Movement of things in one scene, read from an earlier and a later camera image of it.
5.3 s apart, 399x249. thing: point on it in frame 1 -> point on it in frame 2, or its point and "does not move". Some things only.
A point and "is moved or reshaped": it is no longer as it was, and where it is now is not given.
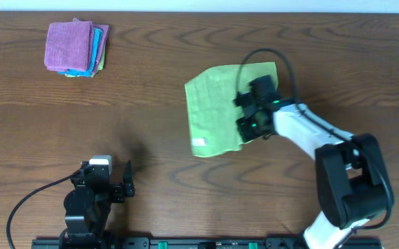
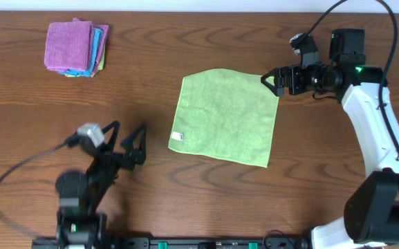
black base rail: x=193 y=243 does not move
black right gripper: x=245 y=113 -> x=290 y=80
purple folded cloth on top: x=69 y=45 does not move
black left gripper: x=117 y=191 -> x=117 y=158
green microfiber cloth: x=213 y=115 is moved or reshaped
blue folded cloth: x=97 y=36 does not move
